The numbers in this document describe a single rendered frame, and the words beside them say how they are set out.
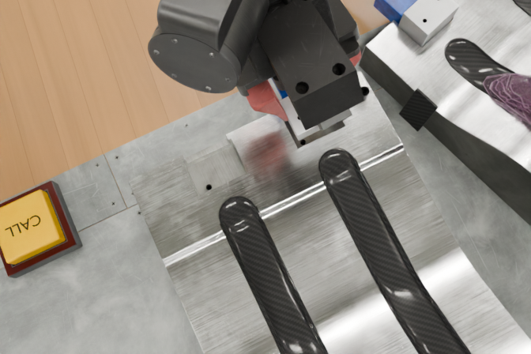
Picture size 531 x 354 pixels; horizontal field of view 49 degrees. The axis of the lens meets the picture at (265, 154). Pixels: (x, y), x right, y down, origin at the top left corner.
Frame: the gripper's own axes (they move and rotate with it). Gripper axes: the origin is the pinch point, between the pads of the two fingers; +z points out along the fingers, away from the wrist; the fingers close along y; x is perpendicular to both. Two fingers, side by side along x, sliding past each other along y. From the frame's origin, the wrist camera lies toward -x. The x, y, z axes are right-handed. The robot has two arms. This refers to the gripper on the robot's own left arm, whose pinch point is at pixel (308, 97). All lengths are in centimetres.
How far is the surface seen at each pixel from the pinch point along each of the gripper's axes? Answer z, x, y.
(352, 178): 8.8, -4.7, 0.6
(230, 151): 6.5, 3.3, -9.2
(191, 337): 16.0, -9.4, -21.9
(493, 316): 12.8, -21.1, 5.8
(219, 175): 6.8, 1.4, -11.3
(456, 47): 11.0, 5.4, 17.9
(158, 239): 4.6, -3.6, -18.7
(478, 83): 12.5, 0.9, 17.8
